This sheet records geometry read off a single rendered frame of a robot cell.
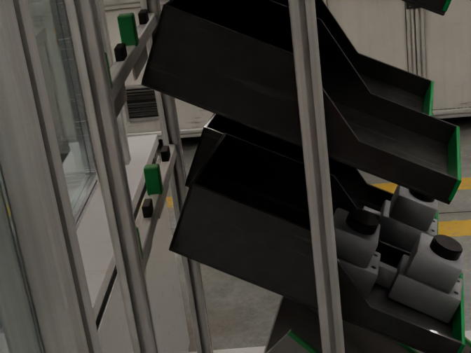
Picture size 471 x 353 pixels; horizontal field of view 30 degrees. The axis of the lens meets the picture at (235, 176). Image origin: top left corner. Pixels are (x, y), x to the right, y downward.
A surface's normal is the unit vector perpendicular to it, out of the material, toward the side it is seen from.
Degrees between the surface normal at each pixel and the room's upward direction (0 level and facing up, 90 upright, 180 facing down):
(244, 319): 0
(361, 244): 90
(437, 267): 89
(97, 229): 0
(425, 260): 89
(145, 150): 0
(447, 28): 90
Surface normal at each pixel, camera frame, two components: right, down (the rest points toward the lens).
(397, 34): -0.11, 0.39
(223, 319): -0.12, -0.92
